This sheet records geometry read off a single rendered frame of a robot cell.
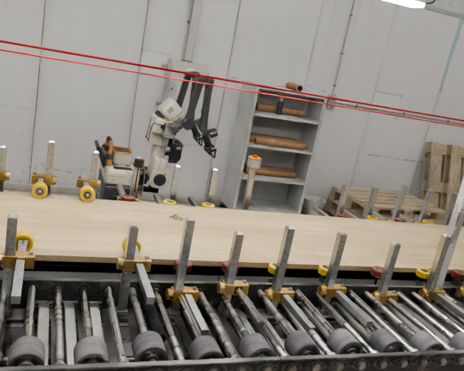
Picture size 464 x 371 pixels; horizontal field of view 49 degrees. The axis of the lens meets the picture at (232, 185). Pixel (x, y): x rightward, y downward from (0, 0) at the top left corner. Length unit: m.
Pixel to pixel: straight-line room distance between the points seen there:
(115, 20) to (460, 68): 4.56
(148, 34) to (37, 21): 1.11
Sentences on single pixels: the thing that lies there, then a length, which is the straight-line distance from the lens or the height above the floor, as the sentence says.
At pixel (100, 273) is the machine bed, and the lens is 2.39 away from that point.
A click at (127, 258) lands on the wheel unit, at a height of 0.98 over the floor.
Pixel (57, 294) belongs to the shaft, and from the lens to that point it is 2.16.
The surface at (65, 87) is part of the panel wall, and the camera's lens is 5.68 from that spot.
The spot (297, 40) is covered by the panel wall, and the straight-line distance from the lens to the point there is 6.25.
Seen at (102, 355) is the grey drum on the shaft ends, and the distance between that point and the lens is 1.77.
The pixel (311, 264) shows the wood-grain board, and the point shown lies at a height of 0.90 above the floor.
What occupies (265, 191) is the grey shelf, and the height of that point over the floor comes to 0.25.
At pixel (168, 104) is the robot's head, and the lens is 4.16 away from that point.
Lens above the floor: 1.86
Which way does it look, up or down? 15 degrees down
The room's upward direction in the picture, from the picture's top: 11 degrees clockwise
